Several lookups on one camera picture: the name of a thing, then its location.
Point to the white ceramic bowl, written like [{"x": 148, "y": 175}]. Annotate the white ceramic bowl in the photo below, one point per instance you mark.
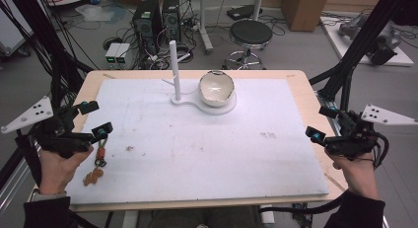
[{"x": 215, "y": 88}]

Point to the person's left hand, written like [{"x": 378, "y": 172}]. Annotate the person's left hand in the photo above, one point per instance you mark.
[{"x": 57, "y": 172}]

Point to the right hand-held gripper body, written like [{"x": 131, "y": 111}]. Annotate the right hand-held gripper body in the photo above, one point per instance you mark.
[{"x": 356, "y": 136}]

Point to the white power supply box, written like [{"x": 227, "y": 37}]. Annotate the white power supply box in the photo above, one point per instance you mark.
[
  {"x": 111, "y": 55},
  {"x": 123, "y": 53}
]

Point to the black round stool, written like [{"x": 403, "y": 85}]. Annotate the black round stool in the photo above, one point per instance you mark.
[{"x": 250, "y": 32}]

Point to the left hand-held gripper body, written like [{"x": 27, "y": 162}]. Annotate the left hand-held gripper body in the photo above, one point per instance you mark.
[{"x": 55, "y": 136}]

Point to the black computer tower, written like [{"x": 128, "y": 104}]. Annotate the black computer tower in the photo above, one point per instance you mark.
[
  {"x": 171, "y": 17},
  {"x": 146, "y": 22}
]

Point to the white foam mat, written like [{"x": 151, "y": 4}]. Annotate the white foam mat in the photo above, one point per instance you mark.
[{"x": 197, "y": 149}]

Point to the white stand with post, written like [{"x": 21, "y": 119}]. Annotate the white stand with post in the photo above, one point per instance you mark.
[{"x": 175, "y": 73}]

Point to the grey robot device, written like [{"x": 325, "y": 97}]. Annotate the grey robot device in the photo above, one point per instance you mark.
[{"x": 383, "y": 40}]

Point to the aluminium rail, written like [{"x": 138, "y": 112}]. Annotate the aluminium rail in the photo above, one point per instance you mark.
[{"x": 328, "y": 113}]

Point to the clear plastic sheet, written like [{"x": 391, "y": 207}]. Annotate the clear plastic sheet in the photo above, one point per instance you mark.
[{"x": 93, "y": 12}]

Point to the black flat device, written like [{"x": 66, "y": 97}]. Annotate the black flat device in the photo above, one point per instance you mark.
[{"x": 243, "y": 12}]

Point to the white table leg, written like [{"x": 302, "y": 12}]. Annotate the white table leg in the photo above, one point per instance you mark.
[{"x": 203, "y": 24}]

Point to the black metal stand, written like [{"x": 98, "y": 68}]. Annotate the black metal stand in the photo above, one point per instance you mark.
[
  {"x": 42, "y": 40},
  {"x": 361, "y": 40}
]

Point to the person's right hand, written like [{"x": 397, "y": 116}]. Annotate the person's right hand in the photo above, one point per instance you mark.
[{"x": 360, "y": 175}]

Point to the white floor board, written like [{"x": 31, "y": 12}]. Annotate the white floor board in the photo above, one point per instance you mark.
[{"x": 399, "y": 58}]

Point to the brown cardboard box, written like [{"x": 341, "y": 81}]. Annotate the brown cardboard box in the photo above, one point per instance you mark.
[{"x": 304, "y": 9}]

